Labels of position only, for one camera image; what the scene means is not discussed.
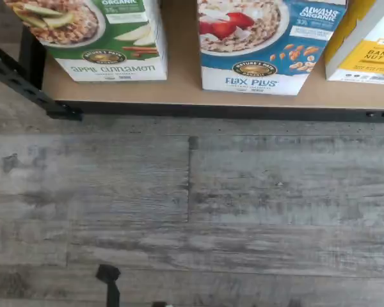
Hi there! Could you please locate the blue Flax Plus oatmeal box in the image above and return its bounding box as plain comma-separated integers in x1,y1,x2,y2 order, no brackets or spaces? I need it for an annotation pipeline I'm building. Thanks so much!
196,0,348,96

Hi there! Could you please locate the green apple cinnamon oatmeal box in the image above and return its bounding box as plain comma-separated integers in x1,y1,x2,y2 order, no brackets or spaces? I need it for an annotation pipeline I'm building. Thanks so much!
3,0,168,83

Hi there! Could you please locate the yellow purely elizabeth oatmeal box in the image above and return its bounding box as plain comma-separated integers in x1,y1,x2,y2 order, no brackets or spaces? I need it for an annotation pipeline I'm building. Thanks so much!
324,0,384,86

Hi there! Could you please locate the black metal wood shelving unit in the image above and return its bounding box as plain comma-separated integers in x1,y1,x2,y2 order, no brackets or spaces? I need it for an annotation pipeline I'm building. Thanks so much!
0,0,384,122

